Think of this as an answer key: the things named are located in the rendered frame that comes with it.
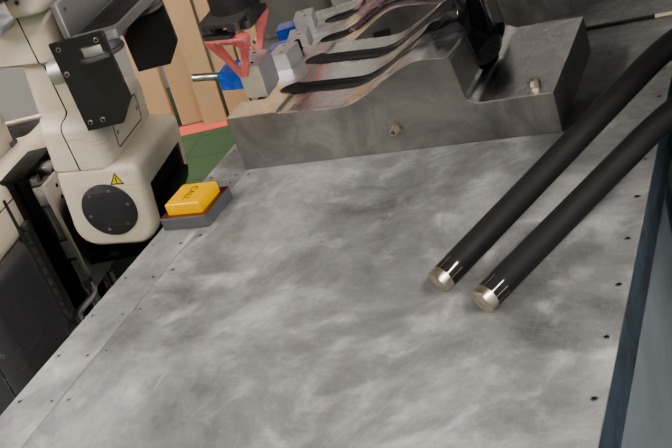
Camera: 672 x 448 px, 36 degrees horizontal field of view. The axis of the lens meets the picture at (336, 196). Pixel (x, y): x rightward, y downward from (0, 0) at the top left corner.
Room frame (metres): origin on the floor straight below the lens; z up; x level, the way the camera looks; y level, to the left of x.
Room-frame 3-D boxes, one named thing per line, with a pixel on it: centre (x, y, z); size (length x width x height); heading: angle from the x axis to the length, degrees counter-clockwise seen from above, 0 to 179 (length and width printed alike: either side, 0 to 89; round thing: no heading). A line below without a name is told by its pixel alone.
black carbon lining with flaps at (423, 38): (1.49, -0.15, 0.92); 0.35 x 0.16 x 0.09; 60
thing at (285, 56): (1.66, 0.04, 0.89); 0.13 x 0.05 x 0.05; 59
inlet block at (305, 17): (1.93, -0.01, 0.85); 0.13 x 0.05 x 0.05; 77
